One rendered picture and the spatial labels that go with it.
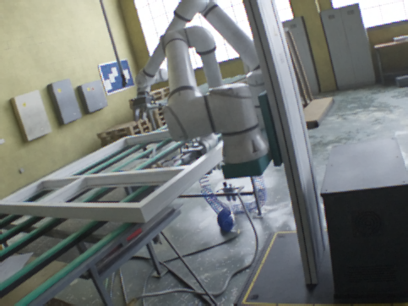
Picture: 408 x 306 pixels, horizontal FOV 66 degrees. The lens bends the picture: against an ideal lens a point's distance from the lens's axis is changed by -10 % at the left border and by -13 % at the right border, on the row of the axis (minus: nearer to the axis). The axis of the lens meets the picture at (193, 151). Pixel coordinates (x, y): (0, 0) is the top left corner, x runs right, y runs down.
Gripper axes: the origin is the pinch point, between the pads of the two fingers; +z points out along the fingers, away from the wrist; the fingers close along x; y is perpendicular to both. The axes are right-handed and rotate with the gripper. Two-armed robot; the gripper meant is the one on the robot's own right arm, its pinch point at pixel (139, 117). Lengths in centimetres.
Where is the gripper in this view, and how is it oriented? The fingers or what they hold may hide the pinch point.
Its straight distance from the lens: 229.7
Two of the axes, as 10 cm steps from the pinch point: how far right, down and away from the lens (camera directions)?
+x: 7.6, -0.6, -6.5
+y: -6.5, -1.9, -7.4
